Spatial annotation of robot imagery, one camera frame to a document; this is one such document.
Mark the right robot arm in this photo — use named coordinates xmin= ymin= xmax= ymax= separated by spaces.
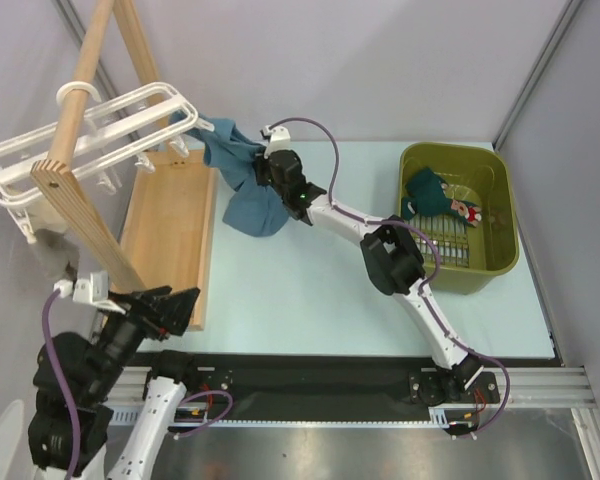
xmin=254 ymin=150 xmax=484 ymax=402

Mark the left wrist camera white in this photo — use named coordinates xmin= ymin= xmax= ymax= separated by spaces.
xmin=54 ymin=271 xmax=109 ymax=308

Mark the aluminium rail frame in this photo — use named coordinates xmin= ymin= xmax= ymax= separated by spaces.
xmin=104 ymin=367 xmax=595 ymax=470

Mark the dark green sock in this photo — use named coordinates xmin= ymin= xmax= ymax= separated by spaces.
xmin=400 ymin=168 xmax=454 ymax=220

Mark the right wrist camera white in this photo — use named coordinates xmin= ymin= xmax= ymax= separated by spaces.
xmin=261 ymin=125 xmax=291 ymax=159

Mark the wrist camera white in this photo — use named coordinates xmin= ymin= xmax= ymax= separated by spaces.
xmin=261 ymin=125 xmax=291 ymax=159
xmin=54 ymin=271 xmax=109 ymax=308

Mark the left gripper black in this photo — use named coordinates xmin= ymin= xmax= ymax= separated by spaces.
xmin=87 ymin=282 xmax=200 ymax=396

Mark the olive green plastic basket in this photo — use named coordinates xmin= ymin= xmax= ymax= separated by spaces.
xmin=398 ymin=142 xmax=519 ymax=295

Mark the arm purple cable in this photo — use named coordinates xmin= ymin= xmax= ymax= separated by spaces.
xmin=264 ymin=117 xmax=511 ymax=441
xmin=42 ymin=290 xmax=81 ymax=476

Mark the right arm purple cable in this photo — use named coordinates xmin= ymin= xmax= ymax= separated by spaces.
xmin=264 ymin=117 xmax=511 ymax=441

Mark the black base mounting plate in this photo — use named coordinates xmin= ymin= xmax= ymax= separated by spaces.
xmin=79 ymin=352 xmax=501 ymax=424

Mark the wooden drying rack frame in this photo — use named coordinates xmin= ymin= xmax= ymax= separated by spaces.
xmin=29 ymin=0 xmax=219 ymax=332

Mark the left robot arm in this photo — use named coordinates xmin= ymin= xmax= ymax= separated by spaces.
xmin=28 ymin=286 xmax=200 ymax=479

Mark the beige grey sock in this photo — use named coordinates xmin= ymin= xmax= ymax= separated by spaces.
xmin=30 ymin=229 xmax=80 ymax=282

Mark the green sock with reindeer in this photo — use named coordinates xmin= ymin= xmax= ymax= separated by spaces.
xmin=441 ymin=183 xmax=482 ymax=227

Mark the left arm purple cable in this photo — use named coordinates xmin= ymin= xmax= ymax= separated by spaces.
xmin=42 ymin=290 xmax=81 ymax=476

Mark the white plastic clip hanger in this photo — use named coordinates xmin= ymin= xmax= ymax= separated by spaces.
xmin=0 ymin=82 xmax=215 ymax=244

